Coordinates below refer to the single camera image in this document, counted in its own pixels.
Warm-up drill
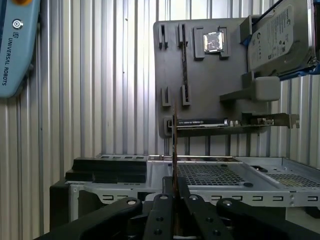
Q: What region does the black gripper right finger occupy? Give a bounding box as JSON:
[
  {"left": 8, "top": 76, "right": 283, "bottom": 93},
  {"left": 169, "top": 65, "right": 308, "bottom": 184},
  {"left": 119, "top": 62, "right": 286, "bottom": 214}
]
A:
[{"left": 176, "top": 176, "right": 320, "bottom": 240}]

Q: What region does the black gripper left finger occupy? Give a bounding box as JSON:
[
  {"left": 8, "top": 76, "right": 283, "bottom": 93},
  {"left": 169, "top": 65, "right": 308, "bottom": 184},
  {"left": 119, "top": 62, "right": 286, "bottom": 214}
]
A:
[{"left": 32, "top": 176, "right": 176, "bottom": 240}]

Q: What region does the RAM stick with black chips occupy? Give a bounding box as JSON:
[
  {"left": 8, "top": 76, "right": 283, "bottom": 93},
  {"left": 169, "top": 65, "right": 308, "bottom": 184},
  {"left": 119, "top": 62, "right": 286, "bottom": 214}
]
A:
[{"left": 171, "top": 99, "right": 181, "bottom": 237}]

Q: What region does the perforated metal disk bay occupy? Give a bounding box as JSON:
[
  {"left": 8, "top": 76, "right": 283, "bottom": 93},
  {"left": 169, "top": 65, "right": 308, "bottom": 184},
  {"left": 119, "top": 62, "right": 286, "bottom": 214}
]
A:
[{"left": 147, "top": 161, "right": 283, "bottom": 193}]

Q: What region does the black and silver PC case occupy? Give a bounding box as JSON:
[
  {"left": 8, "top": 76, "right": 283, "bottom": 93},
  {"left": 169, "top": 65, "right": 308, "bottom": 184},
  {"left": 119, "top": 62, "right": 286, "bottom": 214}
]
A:
[{"left": 48, "top": 153, "right": 320, "bottom": 227}]

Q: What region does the green graphics card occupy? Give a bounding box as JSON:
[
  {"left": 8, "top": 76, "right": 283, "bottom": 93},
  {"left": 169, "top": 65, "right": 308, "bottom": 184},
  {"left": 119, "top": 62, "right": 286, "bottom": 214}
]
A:
[{"left": 166, "top": 112, "right": 301, "bottom": 132}]

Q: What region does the metal drive cage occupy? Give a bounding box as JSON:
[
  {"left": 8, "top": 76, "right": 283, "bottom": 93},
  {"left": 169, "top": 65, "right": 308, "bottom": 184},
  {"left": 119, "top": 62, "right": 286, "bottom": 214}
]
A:
[{"left": 249, "top": 157, "right": 320, "bottom": 191}]

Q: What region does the grey parts rack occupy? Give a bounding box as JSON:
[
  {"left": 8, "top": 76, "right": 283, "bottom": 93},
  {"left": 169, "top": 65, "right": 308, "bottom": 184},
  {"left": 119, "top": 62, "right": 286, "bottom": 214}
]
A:
[{"left": 152, "top": 16, "right": 282, "bottom": 139}]

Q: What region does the silver CPU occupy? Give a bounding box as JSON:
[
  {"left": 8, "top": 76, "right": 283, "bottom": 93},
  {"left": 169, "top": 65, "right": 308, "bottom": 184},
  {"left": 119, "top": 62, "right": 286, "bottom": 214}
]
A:
[{"left": 202, "top": 31, "right": 224, "bottom": 53}]

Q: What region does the hard disk in blue carrier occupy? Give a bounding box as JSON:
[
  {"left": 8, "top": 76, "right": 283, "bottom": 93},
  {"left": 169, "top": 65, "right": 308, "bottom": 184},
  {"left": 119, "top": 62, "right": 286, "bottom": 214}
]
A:
[{"left": 239, "top": 0, "right": 320, "bottom": 81}]

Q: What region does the pale blue teach pendant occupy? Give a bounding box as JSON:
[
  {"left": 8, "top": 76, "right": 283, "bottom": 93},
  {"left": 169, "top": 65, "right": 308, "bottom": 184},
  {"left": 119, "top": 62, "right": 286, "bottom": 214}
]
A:
[{"left": 0, "top": 0, "right": 42, "bottom": 99}]

